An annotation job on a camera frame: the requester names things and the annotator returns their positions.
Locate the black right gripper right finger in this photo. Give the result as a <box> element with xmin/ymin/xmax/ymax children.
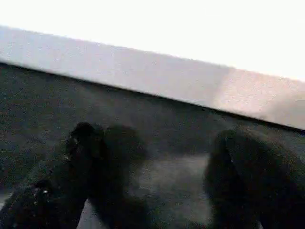
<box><xmin>205</xmin><ymin>126</ymin><xmax>305</xmax><ymax>229</ymax></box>

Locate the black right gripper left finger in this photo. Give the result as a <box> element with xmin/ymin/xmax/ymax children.
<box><xmin>0</xmin><ymin>122</ymin><xmax>107</xmax><ymax>229</ymax></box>

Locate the white plastic table top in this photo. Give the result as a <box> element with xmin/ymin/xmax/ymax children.
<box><xmin>0</xmin><ymin>0</ymin><xmax>305</xmax><ymax>130</ymax></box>

